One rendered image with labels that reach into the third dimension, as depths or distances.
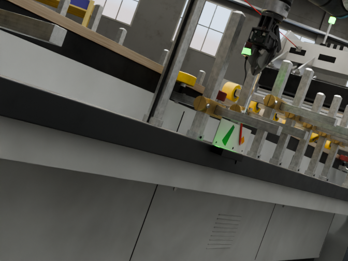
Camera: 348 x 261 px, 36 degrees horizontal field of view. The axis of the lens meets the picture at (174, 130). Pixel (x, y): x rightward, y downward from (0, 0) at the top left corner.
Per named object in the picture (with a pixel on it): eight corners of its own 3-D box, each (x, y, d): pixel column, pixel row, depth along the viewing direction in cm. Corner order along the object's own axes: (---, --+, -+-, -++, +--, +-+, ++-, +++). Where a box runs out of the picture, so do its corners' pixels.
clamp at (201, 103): (222, 120, 190) (227, 106, 190) (204, 112, 178) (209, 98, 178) (208, 115, 193) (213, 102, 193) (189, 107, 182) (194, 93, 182)
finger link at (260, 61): (247, 71, 183) (257, 46, 183) (255, 76, 188) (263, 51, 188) (256, 74, 181) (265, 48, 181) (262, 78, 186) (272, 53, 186)
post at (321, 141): (311, 181, 289) (343, 97, 288) (309, 180, 286) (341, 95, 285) (305, 178, 291) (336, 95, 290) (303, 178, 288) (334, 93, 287)
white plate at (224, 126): (243, 154, 212) (252, 130, 211) (213, 144, 190) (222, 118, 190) (242, 154, 212) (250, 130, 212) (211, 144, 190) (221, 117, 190)
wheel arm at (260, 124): (278, 139, 174) (283, 126, 174) (275, 136, 171) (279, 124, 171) (174, 102, 198) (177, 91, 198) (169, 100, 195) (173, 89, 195)
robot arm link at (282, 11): (271, 5, 191) (295, 11, 186) (266, 18, 192) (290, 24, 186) (261, -4, 184) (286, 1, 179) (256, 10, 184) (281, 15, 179)
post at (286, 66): (254, 170, 226) (293, 62, 225) (250, 169, 223) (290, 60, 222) (246, 167, 228) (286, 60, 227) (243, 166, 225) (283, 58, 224)
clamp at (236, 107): (252, 125, 211) (257, 113, 211) (237, 118, 199) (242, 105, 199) (240, 121, 214) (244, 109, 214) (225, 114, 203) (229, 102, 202)
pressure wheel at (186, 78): (183, 105, 200) (193, 76, 200) (188, 107, 192) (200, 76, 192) (163, 98, 198) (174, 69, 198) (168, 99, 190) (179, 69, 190)
